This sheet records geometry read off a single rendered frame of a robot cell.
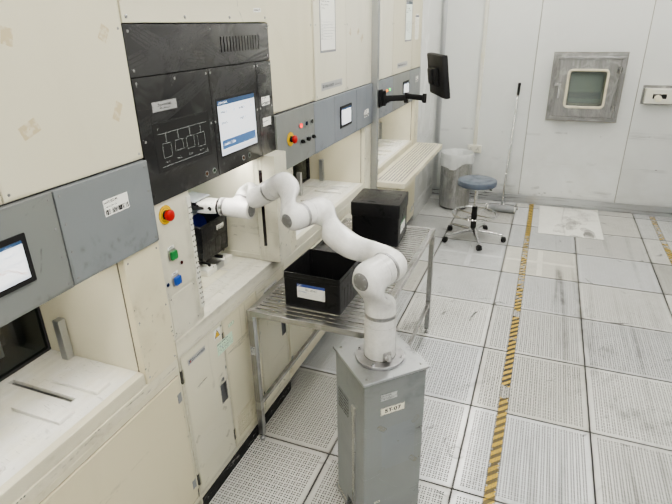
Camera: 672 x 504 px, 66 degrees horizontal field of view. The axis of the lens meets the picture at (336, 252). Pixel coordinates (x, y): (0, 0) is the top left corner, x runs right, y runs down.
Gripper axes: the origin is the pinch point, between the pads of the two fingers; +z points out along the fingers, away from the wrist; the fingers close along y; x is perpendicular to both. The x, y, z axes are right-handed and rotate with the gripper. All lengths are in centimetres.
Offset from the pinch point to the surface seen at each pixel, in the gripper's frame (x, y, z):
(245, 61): 62, 6, -31
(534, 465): -118, 14, -166
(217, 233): -14.7, 2.2, -10.5
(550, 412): -118, 56, -173
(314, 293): -34, -6, -63
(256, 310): -43, -14, -38
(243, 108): 44, 0, -31
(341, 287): -30, -4, -75
